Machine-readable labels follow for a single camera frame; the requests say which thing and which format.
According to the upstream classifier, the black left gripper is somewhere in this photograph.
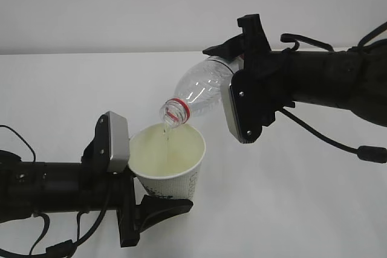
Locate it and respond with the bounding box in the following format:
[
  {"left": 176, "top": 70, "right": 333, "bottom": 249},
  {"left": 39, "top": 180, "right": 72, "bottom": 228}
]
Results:
[{"left": 80, "top": 143, "right": 194, "bottom": 248}]

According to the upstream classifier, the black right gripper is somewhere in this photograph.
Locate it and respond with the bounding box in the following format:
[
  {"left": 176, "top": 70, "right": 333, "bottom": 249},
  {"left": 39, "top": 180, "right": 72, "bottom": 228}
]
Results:
[{"left": 202, "top": 14, "right": 292, "bottom": 127}]

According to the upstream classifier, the white paper cup green logo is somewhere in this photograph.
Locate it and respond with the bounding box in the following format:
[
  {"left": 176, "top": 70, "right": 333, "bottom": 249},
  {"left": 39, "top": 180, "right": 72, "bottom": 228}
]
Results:
[{"left": 128, "top": 123, "right": 206, "bottom": 200}]

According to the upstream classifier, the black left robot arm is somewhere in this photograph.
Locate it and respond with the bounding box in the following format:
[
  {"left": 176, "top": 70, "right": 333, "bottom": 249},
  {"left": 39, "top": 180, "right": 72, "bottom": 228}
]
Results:
[{"left": 1, "top": 150, "right": 193, "bottom": 248}]

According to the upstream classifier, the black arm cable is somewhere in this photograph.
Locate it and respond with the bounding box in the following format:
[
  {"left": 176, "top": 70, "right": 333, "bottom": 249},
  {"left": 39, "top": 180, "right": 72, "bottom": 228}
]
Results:
[
  {"left": 0, "top": 124, "right": 114, "bottom": 258},
  {"left": 279, "top": 21, "right": 387, "bottom": 165}
]

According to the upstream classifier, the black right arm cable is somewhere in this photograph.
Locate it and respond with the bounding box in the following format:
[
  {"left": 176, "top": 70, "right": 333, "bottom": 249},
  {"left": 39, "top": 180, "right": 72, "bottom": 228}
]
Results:
[{"left": 279, "top": 21, "right": 387, "bottom": 165}]

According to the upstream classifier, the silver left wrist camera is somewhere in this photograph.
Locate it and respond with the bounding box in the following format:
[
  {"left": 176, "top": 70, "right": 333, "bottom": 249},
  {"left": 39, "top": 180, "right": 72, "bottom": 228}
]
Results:
[{"left": 93, "top": 111, "right": 130, "bottom": 174}]

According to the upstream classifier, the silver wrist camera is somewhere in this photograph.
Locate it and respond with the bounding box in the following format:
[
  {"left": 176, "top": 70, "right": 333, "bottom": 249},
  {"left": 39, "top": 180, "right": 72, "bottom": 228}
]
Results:
[
  {"left": 93, "top": 111, "right": 130, "bottom": 174},
  {"left": 220, "top": 70, "right": 263, "bottom": 144}
]

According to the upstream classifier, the clear water bottle red label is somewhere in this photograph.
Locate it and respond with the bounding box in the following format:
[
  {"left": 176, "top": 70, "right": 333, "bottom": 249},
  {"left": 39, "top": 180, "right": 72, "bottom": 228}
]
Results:
[{"left": 160, "top": 56, "right": 244, "bottom": 128}]

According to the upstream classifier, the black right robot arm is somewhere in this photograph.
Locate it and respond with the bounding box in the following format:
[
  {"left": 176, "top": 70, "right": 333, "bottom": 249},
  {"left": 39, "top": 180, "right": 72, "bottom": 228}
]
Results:
[{"left": 204, "top": 14, "right": 386, "bottom": 127}]

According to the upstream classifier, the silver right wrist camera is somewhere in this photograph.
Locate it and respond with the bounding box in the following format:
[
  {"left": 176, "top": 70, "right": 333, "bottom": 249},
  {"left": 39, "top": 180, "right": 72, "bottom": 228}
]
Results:
[{"left": 220, "top": 70, "right": 263, "bottom": 144}]

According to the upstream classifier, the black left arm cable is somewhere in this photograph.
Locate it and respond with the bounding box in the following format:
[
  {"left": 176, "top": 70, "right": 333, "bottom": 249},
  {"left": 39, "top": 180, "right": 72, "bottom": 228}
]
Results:
[{"left": 0, "top": 124, "right": 114, "bottom": 258}]

